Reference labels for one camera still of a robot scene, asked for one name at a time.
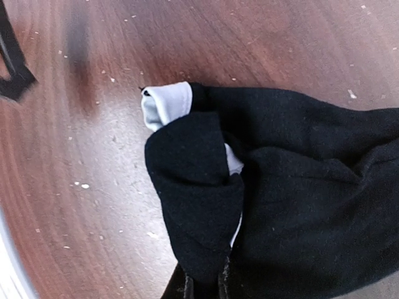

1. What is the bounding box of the black underwear white trim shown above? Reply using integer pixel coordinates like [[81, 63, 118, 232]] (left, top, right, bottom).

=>
[[142, 82, 398, 298]]

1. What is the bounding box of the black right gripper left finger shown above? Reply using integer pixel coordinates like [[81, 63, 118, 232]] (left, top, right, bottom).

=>
[[161, 264, 195, 299]]

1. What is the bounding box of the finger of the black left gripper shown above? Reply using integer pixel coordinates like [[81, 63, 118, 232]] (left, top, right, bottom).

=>
[[1, 1, 37, 102]]

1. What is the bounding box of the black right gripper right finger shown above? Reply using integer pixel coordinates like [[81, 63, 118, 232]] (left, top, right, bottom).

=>
[[218, 257, 232, 299]]

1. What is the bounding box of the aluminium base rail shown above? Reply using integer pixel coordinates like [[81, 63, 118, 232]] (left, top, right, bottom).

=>
[[1, 211, 38, 299]]

